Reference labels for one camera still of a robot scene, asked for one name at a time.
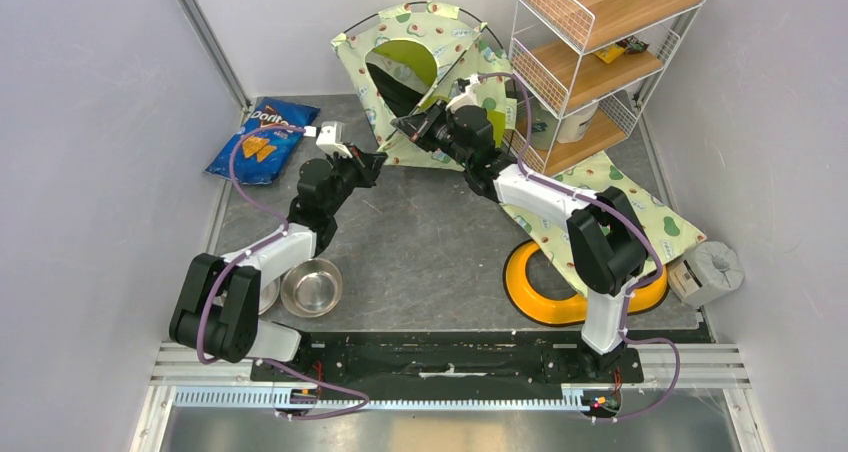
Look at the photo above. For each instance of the left steel bowl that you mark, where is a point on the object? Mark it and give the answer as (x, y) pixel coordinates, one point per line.
(269, 295)

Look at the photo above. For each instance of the yellow snack packet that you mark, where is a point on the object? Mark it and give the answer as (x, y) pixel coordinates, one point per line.
(610, 53)

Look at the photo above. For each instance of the white wire wooden shelf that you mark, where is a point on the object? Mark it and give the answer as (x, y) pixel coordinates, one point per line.
(551, 49)

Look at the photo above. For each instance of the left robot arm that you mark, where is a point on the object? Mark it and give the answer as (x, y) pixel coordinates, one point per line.
(217, 312)

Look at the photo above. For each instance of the dark snack packet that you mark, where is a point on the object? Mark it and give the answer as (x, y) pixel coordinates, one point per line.
(632, 45)

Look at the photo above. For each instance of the green avocado pet tent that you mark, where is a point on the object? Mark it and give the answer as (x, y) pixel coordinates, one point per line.
(391, 69)

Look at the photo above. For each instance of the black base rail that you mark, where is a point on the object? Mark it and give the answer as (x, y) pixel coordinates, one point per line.
(454, 366)

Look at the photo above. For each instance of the right steel bowl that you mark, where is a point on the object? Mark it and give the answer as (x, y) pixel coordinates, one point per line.
(312, 288)

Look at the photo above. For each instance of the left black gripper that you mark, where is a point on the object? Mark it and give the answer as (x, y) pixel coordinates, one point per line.
(366, 166)

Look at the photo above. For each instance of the white paper roll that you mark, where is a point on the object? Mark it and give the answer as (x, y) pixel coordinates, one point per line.
(573, 127)

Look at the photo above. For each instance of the steel bowl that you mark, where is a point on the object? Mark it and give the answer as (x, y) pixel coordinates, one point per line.
(312, 288)
(269, 295)

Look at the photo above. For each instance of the grey wrapped roll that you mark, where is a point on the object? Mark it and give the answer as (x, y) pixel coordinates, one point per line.
(704, 273)

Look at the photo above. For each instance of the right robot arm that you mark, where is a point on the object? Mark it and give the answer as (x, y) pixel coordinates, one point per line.
(609, 248)

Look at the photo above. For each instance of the green glass jar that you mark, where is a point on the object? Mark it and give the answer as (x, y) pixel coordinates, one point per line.
(544, 128)

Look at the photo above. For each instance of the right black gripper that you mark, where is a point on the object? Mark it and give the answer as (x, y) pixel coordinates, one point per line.
(422, 124)

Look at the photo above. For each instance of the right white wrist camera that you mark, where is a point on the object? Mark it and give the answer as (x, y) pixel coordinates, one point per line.
(466, 93)

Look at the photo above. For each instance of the blue Doritos chip bag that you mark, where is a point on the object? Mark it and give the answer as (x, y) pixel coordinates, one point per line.
(262, 157)

